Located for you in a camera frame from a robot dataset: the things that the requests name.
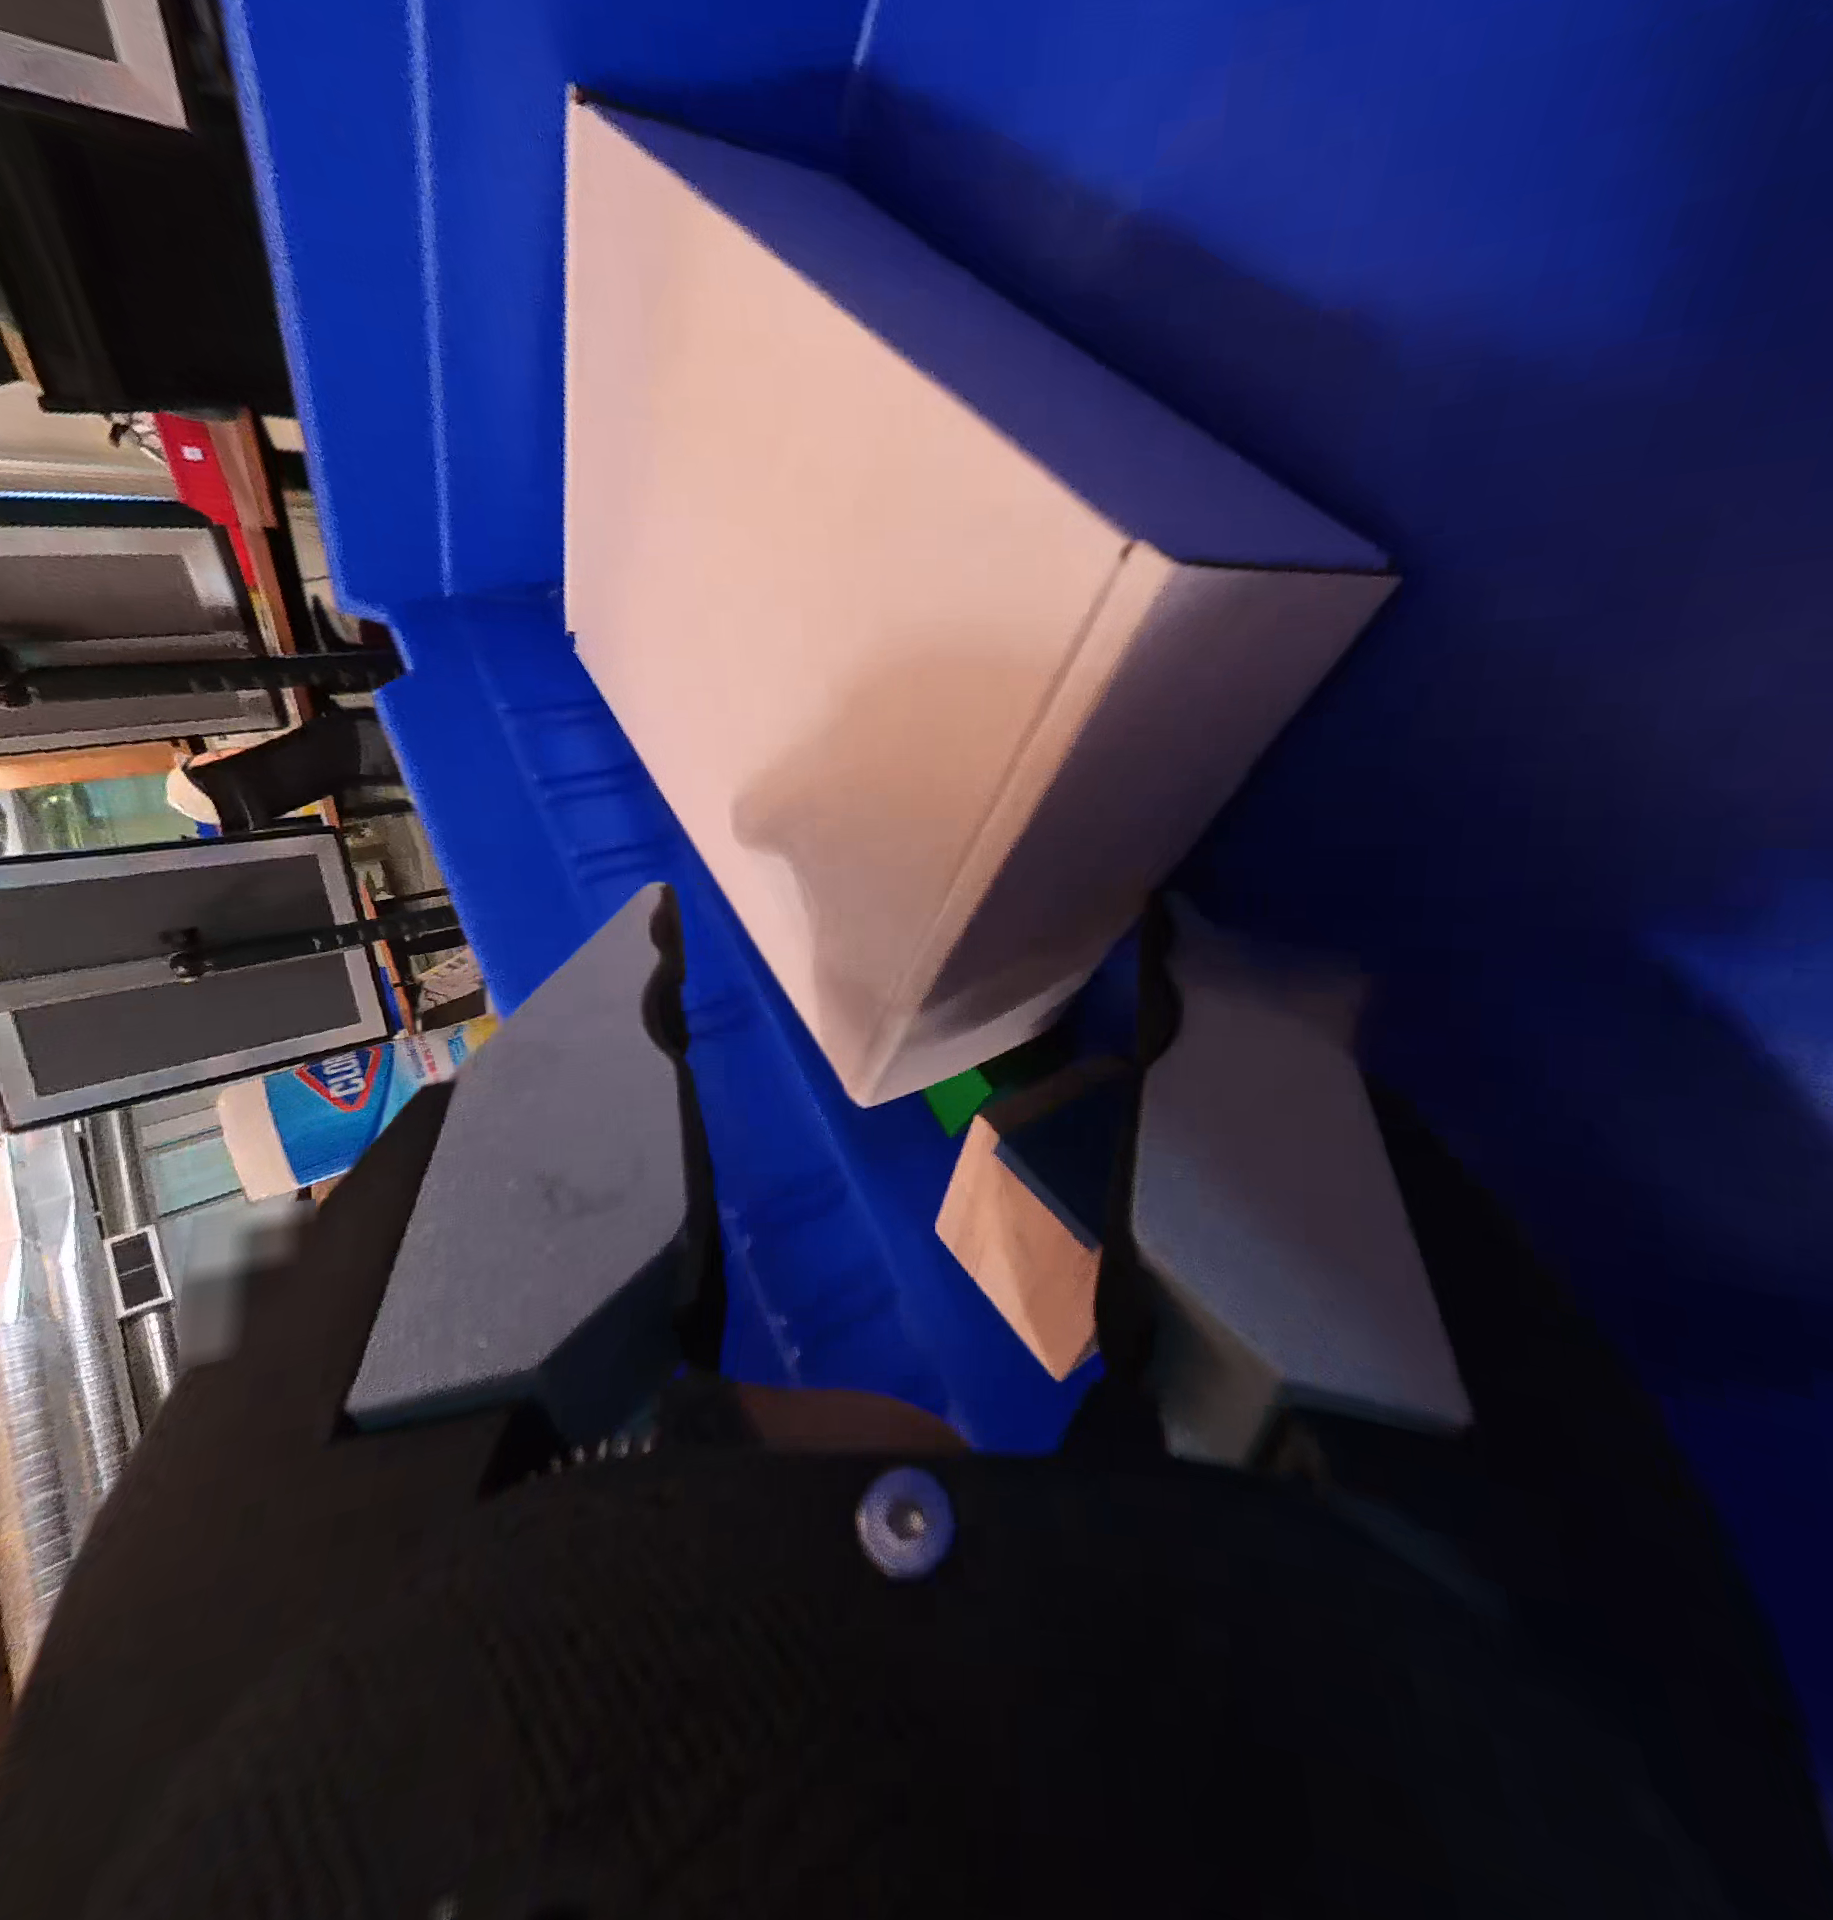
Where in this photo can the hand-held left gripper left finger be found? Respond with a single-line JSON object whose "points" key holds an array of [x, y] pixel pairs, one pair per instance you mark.
{"points": [[526, 1201]]}

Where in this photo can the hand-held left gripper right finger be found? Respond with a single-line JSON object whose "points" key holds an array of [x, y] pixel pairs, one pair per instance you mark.
{"points": [[1277, 1201]]}

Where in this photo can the large wooden cube blue face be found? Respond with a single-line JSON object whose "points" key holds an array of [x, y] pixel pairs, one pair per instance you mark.
{"points": [[1030, 1261]]}

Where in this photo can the green wooden cube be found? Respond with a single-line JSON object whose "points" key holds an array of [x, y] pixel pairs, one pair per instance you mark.
{"points": [[962, 1100]]}

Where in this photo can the white cardboard mailer box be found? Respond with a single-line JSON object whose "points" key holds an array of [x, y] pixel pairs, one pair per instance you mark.
{"points": [[825, 601]]}

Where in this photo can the blue plastic bin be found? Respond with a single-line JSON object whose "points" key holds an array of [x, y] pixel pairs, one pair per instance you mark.
{"points": [[1532, 450]]}

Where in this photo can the white wipes canister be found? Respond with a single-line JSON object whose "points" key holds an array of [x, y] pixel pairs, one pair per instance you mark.
{"points": [[330, 1103]]}

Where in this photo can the framed monitor on stand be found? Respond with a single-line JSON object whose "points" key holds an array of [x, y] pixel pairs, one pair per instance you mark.
{"points": [[166, 1036], [91, 601]]}

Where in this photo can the wooden table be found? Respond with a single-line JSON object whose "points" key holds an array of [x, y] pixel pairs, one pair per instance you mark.
{"points": [[255, 526]]}

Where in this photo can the small red bin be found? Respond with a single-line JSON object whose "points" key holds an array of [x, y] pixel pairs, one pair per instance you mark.
{"points": [[190, 457]]}

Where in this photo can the dark monitor with pale frame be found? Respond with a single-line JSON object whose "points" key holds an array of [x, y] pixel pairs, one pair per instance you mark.
{"points": [[60, 45]]}

